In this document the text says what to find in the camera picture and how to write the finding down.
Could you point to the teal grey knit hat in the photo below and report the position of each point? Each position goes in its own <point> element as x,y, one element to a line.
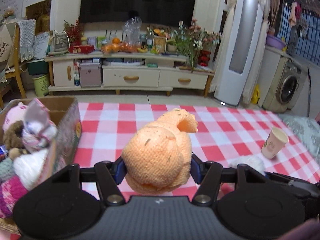
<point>6,168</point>

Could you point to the pile of oranges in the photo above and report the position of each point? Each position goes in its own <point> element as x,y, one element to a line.
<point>116,48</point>

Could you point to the grey green patterned blanket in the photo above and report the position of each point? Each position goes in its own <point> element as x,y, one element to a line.
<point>305,132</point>

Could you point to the pink plush toy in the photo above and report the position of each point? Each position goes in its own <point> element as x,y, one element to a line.
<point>13,116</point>

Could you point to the pink hanging towel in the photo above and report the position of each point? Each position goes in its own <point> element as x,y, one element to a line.
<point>292,15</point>

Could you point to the yellow plastic object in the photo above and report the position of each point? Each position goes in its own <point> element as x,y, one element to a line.
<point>255,95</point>

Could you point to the cream television cabinet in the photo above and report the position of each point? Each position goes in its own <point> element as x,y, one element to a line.
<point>130,77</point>

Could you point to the white plant pot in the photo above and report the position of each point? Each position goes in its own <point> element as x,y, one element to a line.
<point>172,48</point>

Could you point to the purple plastic basin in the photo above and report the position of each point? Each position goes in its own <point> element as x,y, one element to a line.
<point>275,42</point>

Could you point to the white fluffy plush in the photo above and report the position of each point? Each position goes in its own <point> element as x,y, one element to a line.
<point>30,167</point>
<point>250,163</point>

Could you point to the cream curtain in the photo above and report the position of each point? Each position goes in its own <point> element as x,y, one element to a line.
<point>223,55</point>
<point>261,30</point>

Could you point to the pink storage box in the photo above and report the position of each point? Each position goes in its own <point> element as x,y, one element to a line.
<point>90,75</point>

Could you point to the orange knit hat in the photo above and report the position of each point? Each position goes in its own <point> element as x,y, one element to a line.
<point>155,152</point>

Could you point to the bunch of bananas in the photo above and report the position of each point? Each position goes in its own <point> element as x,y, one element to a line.
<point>142,50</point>

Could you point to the flat red box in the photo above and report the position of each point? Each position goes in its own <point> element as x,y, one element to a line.
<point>81,49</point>

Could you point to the white lace chair cover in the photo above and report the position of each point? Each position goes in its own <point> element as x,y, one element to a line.
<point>26,37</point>

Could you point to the white pink patterned cloth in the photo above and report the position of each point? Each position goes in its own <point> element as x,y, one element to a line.
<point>37,132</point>

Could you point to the wooden chair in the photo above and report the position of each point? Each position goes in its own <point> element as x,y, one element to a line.
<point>18,75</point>

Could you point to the white tower air conditioner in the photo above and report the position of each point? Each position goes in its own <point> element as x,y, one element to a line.
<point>242,55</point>

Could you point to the clear plastic bottle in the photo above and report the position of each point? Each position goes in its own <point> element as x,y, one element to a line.
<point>149,40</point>

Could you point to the light green trash can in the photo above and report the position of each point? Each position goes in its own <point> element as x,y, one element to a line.
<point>41,86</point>

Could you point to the dark green bin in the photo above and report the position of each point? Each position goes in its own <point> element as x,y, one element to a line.
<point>37,67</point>

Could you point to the printed cardboard box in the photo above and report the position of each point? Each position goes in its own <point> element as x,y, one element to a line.
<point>66,110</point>

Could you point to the gold picture frame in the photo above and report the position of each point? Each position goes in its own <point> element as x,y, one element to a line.
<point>159,45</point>

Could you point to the black television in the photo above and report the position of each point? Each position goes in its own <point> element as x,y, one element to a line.
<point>137,0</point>

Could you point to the person's right forearm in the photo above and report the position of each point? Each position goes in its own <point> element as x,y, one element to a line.
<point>302,231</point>

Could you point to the artificial flower bouquet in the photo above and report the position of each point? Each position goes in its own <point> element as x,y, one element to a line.
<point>197,36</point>

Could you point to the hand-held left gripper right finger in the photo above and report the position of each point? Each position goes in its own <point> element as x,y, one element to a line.
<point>196,171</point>

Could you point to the brown ribbed knit hat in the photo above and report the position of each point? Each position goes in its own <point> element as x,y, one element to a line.
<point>10,140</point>

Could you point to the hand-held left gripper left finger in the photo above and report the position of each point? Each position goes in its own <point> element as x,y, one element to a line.
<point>120,171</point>

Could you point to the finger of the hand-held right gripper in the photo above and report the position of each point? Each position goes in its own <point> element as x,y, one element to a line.
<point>285,178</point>

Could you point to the beige paper cup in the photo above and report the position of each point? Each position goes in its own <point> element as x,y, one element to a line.
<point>273,142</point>

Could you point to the red candle holder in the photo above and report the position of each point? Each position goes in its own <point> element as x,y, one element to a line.
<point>204,58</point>

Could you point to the red berry plant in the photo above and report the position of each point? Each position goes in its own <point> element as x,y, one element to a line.
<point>73,31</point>

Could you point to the magenta white knit hat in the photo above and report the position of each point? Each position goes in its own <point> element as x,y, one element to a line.
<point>10,195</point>

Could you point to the desk calendar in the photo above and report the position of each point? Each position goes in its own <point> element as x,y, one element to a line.
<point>41,45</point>

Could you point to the silver washing machine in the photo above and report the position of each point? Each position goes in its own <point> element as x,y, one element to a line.
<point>287,86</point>

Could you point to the pink checkered tablecloth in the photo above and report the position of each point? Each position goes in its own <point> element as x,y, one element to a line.
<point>225,120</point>

